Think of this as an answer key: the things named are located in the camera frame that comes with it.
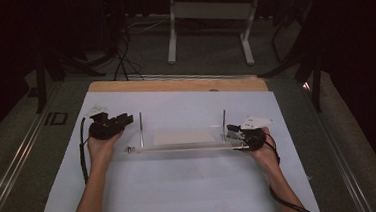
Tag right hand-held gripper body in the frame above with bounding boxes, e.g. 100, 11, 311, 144
239, 114, 277, 152

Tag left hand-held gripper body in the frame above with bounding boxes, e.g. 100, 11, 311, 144
85, 103, 126, 142

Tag clear acrylic rack with rods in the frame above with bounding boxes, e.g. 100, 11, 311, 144
121, 104, 251, 159

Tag person's left hand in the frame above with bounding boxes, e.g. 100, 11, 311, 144
87, 129, 128, 165

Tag person's right hand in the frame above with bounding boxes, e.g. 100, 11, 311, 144
249, 126, 282, 175

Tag white paper sheet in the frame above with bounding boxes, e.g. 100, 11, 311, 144
31, 75, 322, 212

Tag black floor cables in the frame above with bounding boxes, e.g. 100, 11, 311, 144
108, 20, 146, 83

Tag aluminium frame rail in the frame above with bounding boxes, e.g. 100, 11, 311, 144
0, 103, 62, 212
303, 81, 376, 212

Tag white floor cable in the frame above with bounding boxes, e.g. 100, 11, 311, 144
125, 16, 173, 37

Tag white metal table frame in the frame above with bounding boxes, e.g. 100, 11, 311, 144
163, 0, 267, 72

